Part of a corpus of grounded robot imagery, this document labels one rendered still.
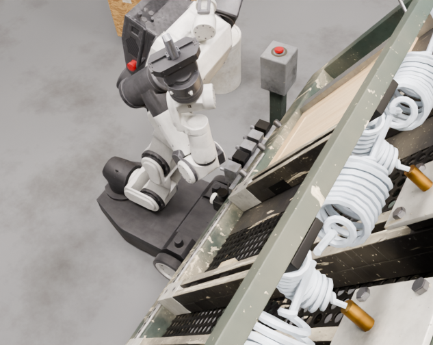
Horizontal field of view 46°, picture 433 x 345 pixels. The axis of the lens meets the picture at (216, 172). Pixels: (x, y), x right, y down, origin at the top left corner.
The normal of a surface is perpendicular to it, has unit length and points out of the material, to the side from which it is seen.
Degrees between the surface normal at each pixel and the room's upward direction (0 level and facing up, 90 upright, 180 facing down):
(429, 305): 56
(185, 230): 0
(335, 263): 90
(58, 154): 0
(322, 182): 34
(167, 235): 0
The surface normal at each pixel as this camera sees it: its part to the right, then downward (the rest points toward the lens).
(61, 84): -0.08, -0.61
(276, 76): -0.51, 0.70
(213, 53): 0.76, 0.11
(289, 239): 0.41, -0.30
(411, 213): -0.75, -0.65
